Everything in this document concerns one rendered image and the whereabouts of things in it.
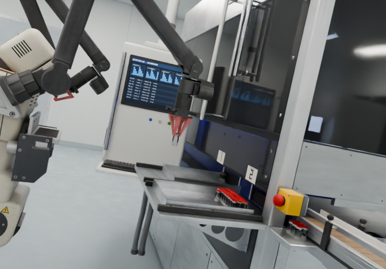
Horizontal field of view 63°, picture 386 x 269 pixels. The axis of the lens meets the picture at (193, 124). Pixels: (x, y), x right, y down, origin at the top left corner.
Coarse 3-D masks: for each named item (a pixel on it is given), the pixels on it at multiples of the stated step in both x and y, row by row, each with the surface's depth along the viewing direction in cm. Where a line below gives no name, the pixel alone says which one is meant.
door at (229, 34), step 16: (240, 16) 176; (256, 16) 157; (224, 32) 196; (224, 48) 191; (224, 64) 186; (240, 64) 164; (224, 80) 181; (240, 80) 161; (224, 96) 177; (208, 112) 197; (224, 112) 173
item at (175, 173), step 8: (168, 168) 169; (176, 168) 171; (184, 168) 172; (192, 168) 173; (168, 176) 154; (176, 176) 160; (184, 176) 164; (192, 176) 168; (200, 176) 172; (208, 176) 176; (216, 176) 178; (208, 184) 149; (216, 184) 150; (224, 184) 151
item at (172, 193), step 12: (156, 180) 133; (156, 192) 124; (168, 192) 130; (180, 192) 133; (192, 192) 137; (204, 192) 140; (216, 192) 141; (168, 204) 108; (180, 204) 110; (192, 204) 111; (204, 204) 112; (216, 204) 127
